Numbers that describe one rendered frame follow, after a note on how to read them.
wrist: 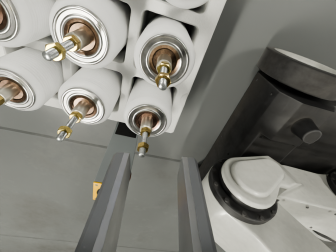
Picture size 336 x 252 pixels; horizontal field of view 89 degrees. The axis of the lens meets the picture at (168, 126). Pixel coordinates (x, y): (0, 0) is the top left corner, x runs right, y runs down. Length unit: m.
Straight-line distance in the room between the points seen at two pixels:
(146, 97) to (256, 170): 0.26
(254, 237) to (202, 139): 0.43
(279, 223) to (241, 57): 0.42
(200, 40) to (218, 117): 0.37
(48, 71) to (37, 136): 0.51
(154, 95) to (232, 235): 0.30
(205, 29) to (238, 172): 0.27
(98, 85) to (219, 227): 0.35
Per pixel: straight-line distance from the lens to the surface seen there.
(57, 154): 0.91
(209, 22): 0.35
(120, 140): 0.48
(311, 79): 0.46
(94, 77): 0.35
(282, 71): 0.46
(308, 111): 0.47
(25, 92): 0.38
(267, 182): 0.40
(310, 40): 0.66
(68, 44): 0.25
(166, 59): 0.25
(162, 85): 0.20
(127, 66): 0.37
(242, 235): 0.39
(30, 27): 0.34
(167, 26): 0.27
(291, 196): 0.50
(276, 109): 0.46
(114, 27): 0.29
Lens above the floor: 0.52
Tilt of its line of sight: 52 degrees down
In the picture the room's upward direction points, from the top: 180 degrees counter-clockwise
